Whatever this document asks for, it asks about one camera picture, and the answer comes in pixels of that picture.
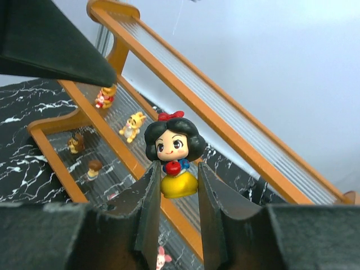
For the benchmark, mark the yellow rabbit toy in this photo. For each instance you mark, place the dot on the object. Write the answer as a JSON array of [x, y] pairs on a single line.
[[132, 126]]

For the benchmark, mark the pink piglet toy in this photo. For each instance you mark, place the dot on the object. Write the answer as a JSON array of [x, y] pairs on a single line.
[[162, 258]]

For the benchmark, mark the brown hair boy toy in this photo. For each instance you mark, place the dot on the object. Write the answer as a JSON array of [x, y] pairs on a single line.
[[94, 166]]

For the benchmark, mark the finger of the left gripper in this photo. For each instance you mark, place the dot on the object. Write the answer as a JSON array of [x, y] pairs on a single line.
[[38, 40]]

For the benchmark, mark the orange wooden glass shelf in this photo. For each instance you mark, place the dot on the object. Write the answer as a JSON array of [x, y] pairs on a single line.
[[295, 181]]

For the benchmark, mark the yellow bear toy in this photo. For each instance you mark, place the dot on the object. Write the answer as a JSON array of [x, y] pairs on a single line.
[[105, 97]]

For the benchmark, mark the black hair princess toy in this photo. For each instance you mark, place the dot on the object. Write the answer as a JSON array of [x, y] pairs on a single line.
[[176, 142]]

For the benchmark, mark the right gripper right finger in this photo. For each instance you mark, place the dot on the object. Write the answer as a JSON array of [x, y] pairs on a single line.
[[239, 234]]

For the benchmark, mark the brown dog toy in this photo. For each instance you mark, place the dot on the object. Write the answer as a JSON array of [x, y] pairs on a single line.
[[76, 143]]

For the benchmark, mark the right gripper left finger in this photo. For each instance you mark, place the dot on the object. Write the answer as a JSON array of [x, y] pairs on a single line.
[[122, 234]]

